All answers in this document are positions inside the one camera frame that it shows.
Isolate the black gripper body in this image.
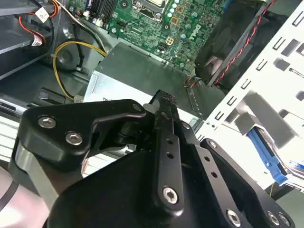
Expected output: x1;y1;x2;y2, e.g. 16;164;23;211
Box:
48;151;223;228

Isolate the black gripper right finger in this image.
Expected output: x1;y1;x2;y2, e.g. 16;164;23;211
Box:
177;121;296;228

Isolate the hard disk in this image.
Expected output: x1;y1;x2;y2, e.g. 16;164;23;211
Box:
247;127;304;190

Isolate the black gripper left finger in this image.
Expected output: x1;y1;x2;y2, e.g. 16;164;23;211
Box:
8;89;186;218

